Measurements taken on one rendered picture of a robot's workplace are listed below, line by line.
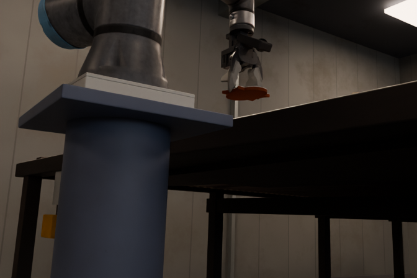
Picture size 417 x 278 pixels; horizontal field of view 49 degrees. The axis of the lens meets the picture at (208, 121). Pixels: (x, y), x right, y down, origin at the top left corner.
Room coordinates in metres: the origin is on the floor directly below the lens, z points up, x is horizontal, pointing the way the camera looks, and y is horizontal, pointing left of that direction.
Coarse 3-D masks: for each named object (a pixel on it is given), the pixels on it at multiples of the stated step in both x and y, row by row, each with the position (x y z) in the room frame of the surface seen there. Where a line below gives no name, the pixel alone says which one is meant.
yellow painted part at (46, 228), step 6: (48, 216) 1.63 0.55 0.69; (54, 216) 1.61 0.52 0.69; (42, 222) 1.67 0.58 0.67; (48, 222) 1.62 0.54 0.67; (54, 222) 1.61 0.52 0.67; (42, 228) 1.66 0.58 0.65; (48, 228) 1.62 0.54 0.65; (54, 228) 1.61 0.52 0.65; (42, 234) 1.66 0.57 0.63; (48, 234) 1.61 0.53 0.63; (54, 234) 1.61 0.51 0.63
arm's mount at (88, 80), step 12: (72, 84) 0.67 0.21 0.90; (84, 84) 0.62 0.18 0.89; (96, 84) 0.63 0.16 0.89; (108, 84) 0.64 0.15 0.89; (120, 84) 0.65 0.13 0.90; (132, 84) 0.66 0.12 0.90; (144, 84) 0.67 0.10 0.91; (144, 96) 0.67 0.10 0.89; (156, 96) 0.68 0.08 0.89; (168, 96) 0.69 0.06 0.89; (180, 96) 0.70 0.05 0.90; (192, 96) 0.72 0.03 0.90
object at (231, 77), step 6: (234, 66) 1.20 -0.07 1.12; (240, 66) 1.21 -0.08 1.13; (228, 72) 1.20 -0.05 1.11; (234, 72) 1.20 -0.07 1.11; (222, 78) 1.24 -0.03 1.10; (228, 78) 1.20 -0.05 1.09; (234, 78) 1.20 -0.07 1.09; (228, 84) 1.20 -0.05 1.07; (234, 84) 1.19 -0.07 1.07; (228, 90) 1.20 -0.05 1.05
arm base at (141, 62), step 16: (96, 32) 0.70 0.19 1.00; (112, 32) 0.68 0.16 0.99; (128, 32) 0.68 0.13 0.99; (144, 32) 0.69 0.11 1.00; (96, 48) 0.69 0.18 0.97; (112, 48) 0.68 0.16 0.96; (128, 48) 0.68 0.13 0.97; (144, 48) 0.69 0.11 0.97; (160, 48) 0.73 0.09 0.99; (96, 64) 0.67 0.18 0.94; (112, 64) 0.68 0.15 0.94; (128, 64) 0.67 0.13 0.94; (144, 64) 0.68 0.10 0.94; (160, 64) 0.72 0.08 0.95; (128, 80) 0.67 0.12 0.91; (144, 80) 0.68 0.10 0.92; (160, 80) 0.70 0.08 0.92
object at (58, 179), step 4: (56, 172) 1.67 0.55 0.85; (60, 172) 1.64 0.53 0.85; (56, 176) 1.67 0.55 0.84; (60, 176) 1.64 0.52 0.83; (56, 180) 1.67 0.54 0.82; (60, 180) 1.64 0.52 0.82; (56, 184) 1.66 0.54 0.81; (56, 188) 1.66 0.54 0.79; (56, 192) 1.66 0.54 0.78; (56, 196) 1.65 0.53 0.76; (56, 200) 1.65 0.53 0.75; (52, 204) 1.68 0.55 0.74; (56, 204) 1.65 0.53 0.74
